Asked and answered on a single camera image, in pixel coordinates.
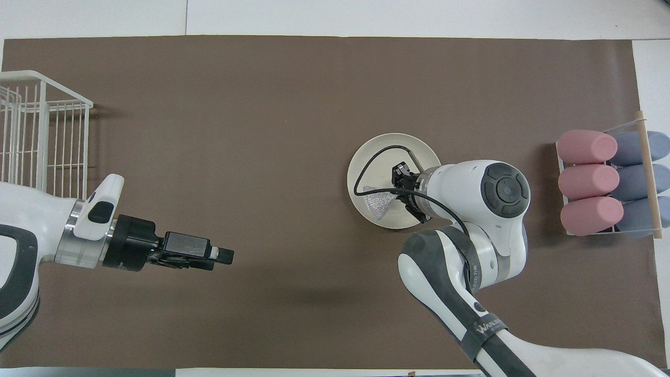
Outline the cup rack with wooden rod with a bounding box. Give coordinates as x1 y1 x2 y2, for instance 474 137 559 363
555 110 666 240

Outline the pink plastic cup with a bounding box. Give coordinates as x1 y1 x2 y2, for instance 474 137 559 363
556 129 619 164
558 164 620 201
560 196 625 237

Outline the brown table mat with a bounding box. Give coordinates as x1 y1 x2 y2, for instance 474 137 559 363
0 35 667 370

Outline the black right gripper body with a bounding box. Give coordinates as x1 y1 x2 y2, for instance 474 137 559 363
405 172 428 221

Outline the white round plate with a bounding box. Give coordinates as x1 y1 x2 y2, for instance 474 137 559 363
347 132 441 230

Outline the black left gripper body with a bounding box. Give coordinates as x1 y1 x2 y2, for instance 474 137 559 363
102 214 213 272

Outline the white wire dish rack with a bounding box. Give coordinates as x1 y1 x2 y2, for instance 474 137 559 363
0 70 94 201

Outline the silver mesh sponge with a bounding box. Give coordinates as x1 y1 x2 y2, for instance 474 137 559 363
362 184 405 220

